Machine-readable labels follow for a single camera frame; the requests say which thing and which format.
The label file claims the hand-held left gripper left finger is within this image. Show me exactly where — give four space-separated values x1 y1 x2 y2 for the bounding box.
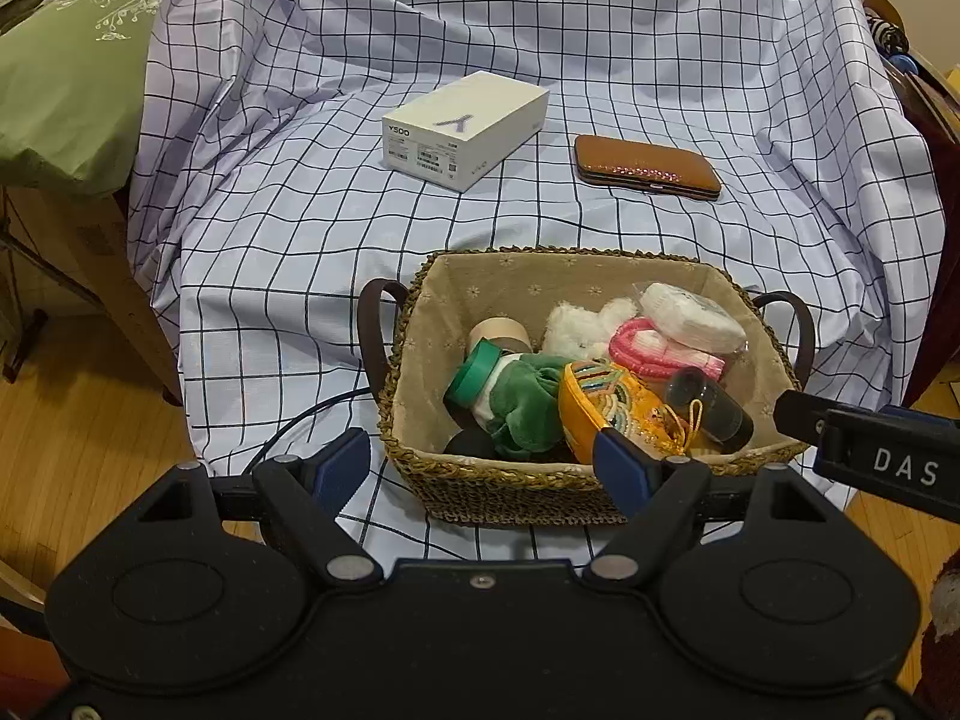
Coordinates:
97 427 382 592

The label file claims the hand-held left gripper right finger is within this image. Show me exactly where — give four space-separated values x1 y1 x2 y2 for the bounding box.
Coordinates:
583 427 882 590

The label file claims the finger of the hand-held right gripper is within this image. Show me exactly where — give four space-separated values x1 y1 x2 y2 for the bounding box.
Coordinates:
775 388 830 445

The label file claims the orange embroidered pouch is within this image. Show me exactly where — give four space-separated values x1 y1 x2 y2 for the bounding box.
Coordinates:
557 360 706 466

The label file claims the black grey-capped bottle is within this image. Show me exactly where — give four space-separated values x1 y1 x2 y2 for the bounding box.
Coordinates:
664 366 755 445

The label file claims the green frog plush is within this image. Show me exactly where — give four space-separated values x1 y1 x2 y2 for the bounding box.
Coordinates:
469 352 575 458

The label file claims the pink and white crochet piece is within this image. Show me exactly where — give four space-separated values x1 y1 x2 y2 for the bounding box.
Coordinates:
607 317 728 380

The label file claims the green tape roll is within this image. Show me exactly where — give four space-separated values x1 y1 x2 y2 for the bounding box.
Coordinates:
442 340 505 412

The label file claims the white fluffy plush toy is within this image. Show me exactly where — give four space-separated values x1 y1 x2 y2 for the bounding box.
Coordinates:
541 298 638 361

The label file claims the white cotton pad packet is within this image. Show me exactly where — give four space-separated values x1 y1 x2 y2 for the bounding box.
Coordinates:
634 281 749 353

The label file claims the beige tape roll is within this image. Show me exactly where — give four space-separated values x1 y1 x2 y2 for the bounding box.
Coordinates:
469 317 532 355

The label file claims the woven basket with floral liner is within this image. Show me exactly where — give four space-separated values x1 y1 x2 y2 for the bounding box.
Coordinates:
358 246 817 527

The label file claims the brown fuzzy cloth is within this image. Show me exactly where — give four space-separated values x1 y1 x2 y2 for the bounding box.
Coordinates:
911 547 960 720

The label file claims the checked lilac bed sheet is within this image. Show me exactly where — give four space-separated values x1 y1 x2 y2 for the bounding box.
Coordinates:
126 0 942 563

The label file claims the brown leather wallet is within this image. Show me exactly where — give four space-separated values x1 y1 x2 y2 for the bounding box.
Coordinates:
574 135 723 202

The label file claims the wooden table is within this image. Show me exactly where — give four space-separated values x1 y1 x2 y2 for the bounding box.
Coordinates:
0 184 185 406

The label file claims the black metal stand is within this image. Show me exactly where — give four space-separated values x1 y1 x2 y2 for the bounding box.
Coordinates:
0 195 53 383

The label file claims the white phone box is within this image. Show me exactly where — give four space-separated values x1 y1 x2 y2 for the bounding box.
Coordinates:
381 71 550 192

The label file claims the striped dark cloth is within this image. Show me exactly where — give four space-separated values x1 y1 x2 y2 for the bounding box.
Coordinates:
862 9 910 55

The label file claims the green printed pillow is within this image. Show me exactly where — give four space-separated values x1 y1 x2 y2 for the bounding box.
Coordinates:
0 0 177 200

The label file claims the black cable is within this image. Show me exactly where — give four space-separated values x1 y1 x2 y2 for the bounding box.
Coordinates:
255 388 376 466

